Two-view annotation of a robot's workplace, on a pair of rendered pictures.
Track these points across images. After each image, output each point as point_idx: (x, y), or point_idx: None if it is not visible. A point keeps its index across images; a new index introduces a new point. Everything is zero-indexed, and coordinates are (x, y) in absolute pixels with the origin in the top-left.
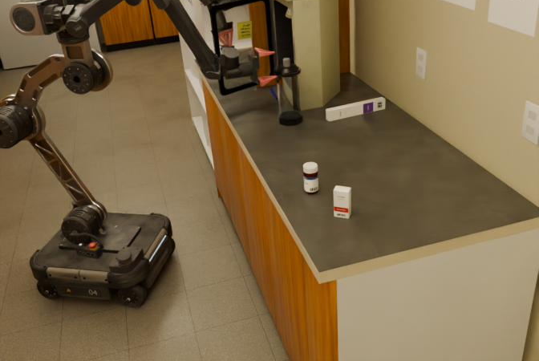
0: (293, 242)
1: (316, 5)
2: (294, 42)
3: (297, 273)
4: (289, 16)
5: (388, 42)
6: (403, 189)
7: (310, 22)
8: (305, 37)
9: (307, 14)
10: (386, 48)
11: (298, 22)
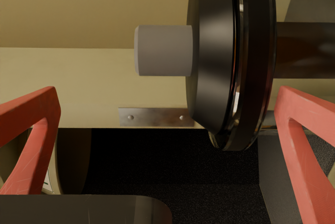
0: None
1: (2, 52)
2: (108, 107)
3: None
4: (51, 169)
5: None
6: None
7: (54, 63)
8: (101, 75)
9: (14, 69)
10: None
11: (30, 90)
